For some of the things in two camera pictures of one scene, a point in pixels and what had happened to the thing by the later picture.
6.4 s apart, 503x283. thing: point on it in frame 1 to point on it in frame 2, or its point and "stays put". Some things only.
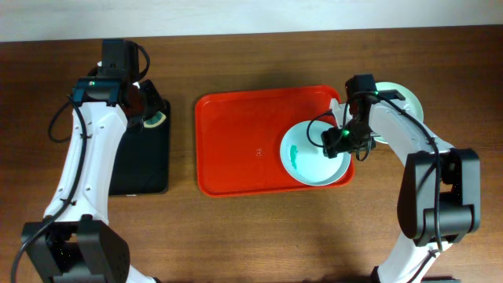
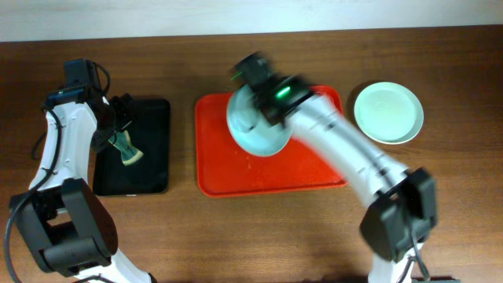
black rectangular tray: [141, 166] stays put
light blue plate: [302, 158] to [251, 128]
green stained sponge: [156, 121] to [121, 141]
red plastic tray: [240, 134] stays put
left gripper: [156, 100] to [126, 106]
